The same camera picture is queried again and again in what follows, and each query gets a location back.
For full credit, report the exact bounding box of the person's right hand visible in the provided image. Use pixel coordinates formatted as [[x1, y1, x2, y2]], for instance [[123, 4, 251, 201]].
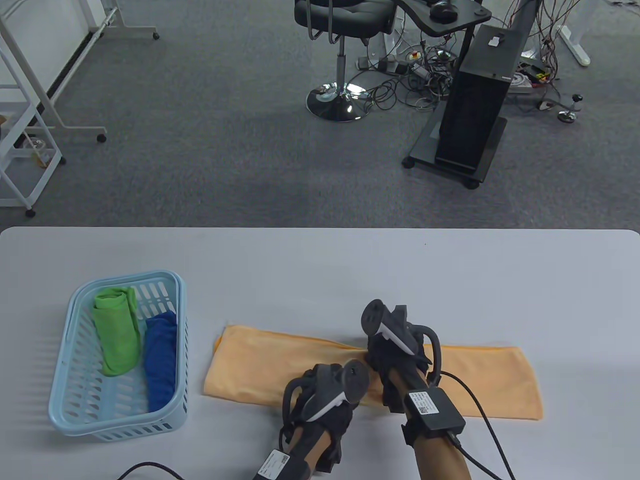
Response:
[[364, 330, 434, 414]]

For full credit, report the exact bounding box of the person's left hand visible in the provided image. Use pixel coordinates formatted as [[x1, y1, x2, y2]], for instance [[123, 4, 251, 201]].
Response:
[[282, 364, 357, 472]]

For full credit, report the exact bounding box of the orange rectangular towel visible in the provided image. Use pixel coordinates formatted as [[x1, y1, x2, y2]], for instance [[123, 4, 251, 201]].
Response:
[[202, 325, 545, 422]]

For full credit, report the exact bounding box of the blue rectangular towel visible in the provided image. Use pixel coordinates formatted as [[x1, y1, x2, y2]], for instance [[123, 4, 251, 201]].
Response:
[[143, 310, 179, 414]]

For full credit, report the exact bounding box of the green rectangular towel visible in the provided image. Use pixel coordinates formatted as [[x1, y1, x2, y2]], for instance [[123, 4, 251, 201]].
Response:
[[91, 286, 142, 378]]

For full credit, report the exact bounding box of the person's left forearm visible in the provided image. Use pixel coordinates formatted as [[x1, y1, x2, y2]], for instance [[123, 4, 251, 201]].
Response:
[[285, 425, 334, 472]]

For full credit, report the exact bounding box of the person's right forearm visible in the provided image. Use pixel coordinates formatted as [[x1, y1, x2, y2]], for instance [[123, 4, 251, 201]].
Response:
[[387, 370, 474, 480]]

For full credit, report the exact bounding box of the black right hand controller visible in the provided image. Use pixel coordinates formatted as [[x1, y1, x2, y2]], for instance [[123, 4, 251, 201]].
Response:
[[360, 299, 443, 387]]

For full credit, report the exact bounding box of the black hand controller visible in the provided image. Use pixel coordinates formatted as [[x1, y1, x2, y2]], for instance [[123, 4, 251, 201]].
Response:
[[360, 299, 443, 387], [282, 359, 372, 427]]

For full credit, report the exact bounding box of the black left hand controller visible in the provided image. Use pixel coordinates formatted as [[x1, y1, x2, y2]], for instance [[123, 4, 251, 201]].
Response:
[[282, 359, 372, 427]]

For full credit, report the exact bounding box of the black rolling base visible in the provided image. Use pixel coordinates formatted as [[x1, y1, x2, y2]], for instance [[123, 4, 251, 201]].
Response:
[[402, 107, 509, 190]]

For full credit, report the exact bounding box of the black computer tower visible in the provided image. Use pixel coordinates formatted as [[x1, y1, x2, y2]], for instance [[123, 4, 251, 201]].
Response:
[[434, 24, 532, 176]]

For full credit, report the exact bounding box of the light blue plastic basket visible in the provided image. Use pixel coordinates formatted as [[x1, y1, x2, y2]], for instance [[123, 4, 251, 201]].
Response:
[[48, 270, 189, 443]]

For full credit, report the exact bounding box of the chrome stand foot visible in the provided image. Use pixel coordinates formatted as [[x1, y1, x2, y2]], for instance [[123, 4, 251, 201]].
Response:
[[537, 93, 584, 124]]

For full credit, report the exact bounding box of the round white floor device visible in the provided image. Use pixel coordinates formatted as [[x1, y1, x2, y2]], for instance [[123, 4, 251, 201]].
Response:
[[507, 71, 534, 96]]

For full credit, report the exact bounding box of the small black side desk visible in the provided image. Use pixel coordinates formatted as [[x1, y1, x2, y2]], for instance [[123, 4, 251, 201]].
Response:
[[395, 0, 493, 63]]

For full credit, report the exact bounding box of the black swivel chair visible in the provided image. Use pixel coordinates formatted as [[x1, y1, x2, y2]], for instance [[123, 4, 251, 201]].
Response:
[[293, 0, 397, 123]]

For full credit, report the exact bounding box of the black object on side desk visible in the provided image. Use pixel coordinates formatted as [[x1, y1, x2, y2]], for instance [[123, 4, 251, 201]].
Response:
[[429, 0, 459, 22]]

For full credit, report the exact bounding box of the white desk leg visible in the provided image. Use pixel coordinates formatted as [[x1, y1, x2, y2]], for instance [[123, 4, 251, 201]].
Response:
[[556, 25, 592, 67]]

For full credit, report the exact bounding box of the white metal rack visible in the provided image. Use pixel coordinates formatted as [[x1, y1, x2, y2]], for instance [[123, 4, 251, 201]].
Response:
[[0, 45, 67, 218]]

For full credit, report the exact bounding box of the white rolling whiteboard stand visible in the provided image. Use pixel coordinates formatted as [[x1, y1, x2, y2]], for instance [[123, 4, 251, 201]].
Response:
[[0, 0, 162, 145]]

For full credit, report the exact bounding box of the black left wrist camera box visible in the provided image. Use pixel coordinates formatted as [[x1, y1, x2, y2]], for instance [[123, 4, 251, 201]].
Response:
[[252, 448, 314, 480]]

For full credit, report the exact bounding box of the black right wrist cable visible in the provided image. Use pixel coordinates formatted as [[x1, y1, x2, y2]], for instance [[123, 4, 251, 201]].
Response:
[[439, 372, 519, 480]]

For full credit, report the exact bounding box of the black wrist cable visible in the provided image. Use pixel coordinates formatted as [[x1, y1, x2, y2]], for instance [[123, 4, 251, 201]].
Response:
[[439, 372, 519, 480], [115, 462, 187, 480]]

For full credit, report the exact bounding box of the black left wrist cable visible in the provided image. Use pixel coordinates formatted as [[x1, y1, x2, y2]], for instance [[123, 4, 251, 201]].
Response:
[[115, 462, 187, 480]]

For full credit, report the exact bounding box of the tangle of floor cables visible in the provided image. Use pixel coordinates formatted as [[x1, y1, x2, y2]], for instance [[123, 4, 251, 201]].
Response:
[[350, 0, 583, 114]]

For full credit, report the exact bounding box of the black slanted post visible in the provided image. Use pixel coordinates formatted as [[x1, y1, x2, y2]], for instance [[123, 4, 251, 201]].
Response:
[[501, 0, 542, 37]]

